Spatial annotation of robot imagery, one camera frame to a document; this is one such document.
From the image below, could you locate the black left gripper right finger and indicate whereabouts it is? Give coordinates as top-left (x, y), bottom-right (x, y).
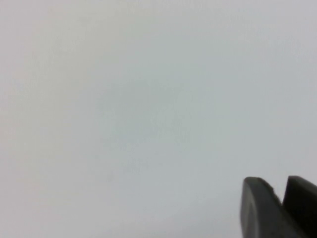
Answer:
top-left (282, 175), bottom-right (317, 238)

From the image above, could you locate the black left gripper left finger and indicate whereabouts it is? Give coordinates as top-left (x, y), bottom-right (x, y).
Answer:
top-left (238, 177), bottom-right (302, 238)

